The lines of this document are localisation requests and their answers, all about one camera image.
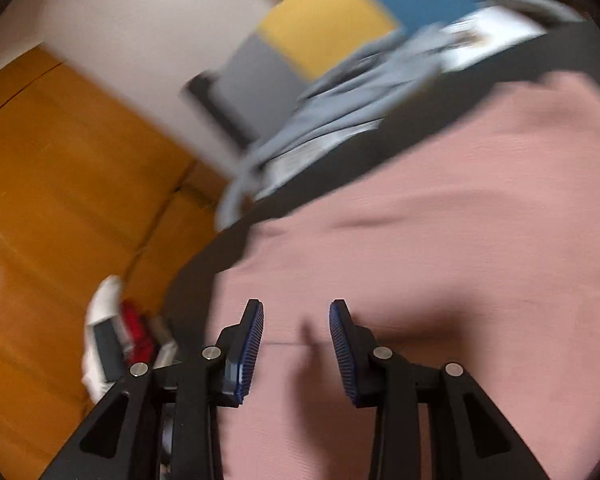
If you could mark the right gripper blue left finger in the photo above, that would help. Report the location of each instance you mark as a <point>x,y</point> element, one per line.
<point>240,345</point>

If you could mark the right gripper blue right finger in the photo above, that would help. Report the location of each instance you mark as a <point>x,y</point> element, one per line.
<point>354,346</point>

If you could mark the pink knit sweater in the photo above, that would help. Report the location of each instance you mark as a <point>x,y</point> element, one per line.
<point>480,245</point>

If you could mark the light grey folded garment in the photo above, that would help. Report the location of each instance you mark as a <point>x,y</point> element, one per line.
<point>167,346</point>

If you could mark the red folded garment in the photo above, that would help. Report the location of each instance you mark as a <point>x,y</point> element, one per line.
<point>142,346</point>

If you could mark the light blue grey hoodie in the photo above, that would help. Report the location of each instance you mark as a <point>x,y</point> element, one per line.
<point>361,89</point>

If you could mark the grey yellow blue chair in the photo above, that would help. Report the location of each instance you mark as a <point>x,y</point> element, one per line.
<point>252,96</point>

